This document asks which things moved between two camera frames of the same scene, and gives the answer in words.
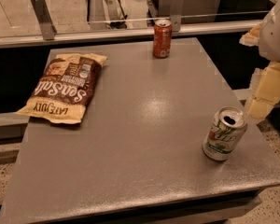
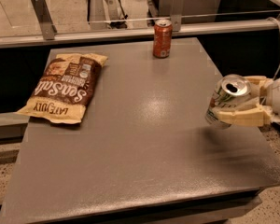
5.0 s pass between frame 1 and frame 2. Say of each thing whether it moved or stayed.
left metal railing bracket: stayed
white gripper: moved
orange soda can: stayed
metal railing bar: stayed
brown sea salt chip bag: stayed
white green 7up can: moved
